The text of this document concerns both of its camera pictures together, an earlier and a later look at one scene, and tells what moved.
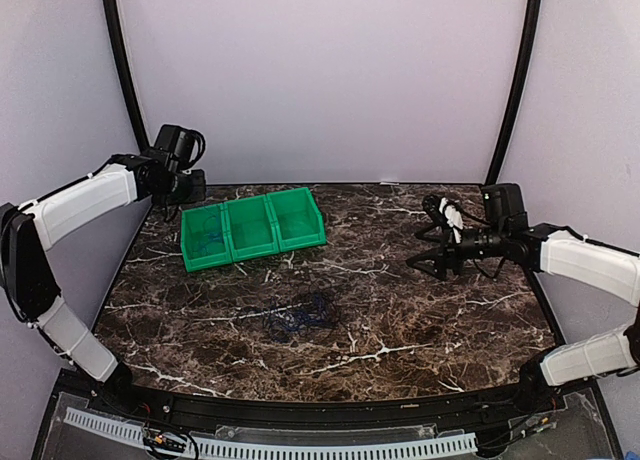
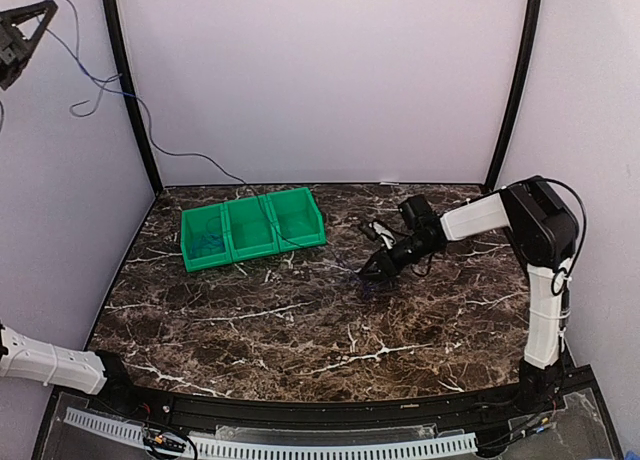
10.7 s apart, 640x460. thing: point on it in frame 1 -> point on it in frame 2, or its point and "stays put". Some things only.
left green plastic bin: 205,237 stays put
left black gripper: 198,192 -> 13,42
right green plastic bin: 297,220 stays put
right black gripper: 440,255 -> 382,258
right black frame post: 533,10 stays put
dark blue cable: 286,320 -> 202,157
